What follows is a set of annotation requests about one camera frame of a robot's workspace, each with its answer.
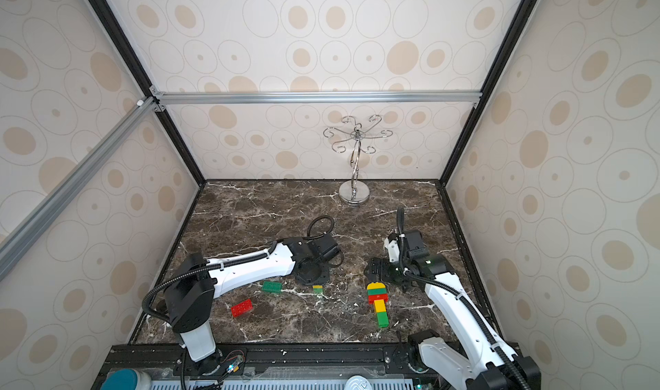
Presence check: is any yellow square lego back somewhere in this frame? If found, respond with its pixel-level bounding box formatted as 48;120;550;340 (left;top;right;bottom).
367;282;387;291

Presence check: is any red long lego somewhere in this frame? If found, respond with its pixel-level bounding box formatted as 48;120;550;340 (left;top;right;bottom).
368;294;388;303
230;299;254;318

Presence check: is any green square lego front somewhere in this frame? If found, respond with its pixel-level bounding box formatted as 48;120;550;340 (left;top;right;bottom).
376;311;389;328

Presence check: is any green long lego front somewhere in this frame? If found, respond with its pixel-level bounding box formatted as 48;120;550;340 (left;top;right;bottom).
261;281;282;295

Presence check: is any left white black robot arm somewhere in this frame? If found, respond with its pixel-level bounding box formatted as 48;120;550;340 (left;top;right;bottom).
142;216;343;362

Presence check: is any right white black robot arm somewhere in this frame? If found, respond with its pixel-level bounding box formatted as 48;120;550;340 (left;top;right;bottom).
364;207;541;389

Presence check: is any chrome hook stand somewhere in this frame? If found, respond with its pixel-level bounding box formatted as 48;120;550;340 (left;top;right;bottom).
323;114;394;206

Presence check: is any teal white round object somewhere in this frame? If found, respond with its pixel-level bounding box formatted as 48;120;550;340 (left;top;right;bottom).
101;369;152;390

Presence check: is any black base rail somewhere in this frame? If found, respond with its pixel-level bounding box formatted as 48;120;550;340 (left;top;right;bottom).
93;340;454;389

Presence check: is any horizontal aluminium rail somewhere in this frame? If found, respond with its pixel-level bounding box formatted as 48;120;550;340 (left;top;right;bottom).
156;90;481;105

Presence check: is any left slanted aluminium rail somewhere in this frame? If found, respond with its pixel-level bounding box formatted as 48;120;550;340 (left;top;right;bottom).
1;96;156;278

